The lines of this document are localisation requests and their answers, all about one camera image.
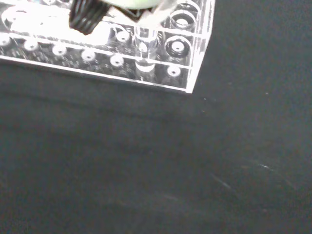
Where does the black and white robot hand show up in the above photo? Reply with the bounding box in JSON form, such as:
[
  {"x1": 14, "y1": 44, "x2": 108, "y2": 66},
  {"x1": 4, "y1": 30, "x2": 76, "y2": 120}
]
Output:
[{"x1": 68, "y1": 0, "x2": 163, "y2": 35}]

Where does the black bench cloth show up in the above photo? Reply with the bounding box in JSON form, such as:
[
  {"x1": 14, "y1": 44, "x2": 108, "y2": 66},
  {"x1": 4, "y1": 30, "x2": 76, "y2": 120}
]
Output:
[{"x1": 0, "y1": 0, "x2": 312, "y2": 234}]

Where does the clear acrylic test tube rack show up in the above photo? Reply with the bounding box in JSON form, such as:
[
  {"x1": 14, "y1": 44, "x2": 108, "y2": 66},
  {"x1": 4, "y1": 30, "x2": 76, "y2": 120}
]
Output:
[{"x1": 0, "y1": 0, "x2": 216, "y2": 94}]

